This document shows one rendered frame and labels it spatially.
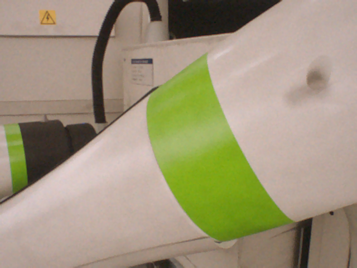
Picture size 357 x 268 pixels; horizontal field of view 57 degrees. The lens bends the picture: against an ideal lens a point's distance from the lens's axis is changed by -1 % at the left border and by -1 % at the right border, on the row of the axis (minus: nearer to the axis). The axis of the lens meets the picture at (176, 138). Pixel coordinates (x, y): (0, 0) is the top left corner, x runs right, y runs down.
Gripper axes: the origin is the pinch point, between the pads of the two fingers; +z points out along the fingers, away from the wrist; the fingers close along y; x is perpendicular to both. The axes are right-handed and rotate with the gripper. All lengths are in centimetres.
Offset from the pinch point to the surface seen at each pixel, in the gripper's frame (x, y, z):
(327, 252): -18.2, 17.6, 15.6
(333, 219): -12.0, 18.0, 15.6
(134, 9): 28, -51, 14
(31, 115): -3, -63, -17
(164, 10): 27, -44, 20
